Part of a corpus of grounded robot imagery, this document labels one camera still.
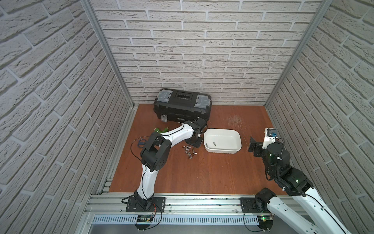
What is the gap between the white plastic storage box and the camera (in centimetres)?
93

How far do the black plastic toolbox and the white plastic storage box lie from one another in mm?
121

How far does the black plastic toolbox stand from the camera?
969mm
